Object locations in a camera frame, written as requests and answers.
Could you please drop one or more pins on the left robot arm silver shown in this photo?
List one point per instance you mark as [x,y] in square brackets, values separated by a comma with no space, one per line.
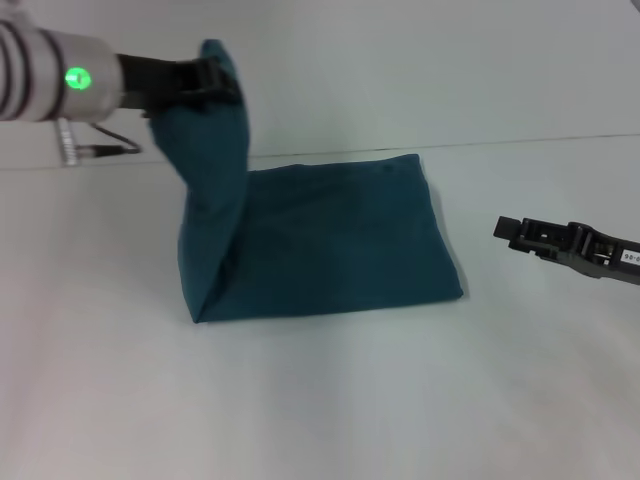
[50,75]

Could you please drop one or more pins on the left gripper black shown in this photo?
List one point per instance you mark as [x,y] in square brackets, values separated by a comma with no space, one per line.
[160,82]

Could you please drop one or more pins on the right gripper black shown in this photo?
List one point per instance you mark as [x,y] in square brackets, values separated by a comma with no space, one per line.
[585,247]

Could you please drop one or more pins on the teal t-shirt with FREE! print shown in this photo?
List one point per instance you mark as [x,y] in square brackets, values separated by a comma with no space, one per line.
[310,225]

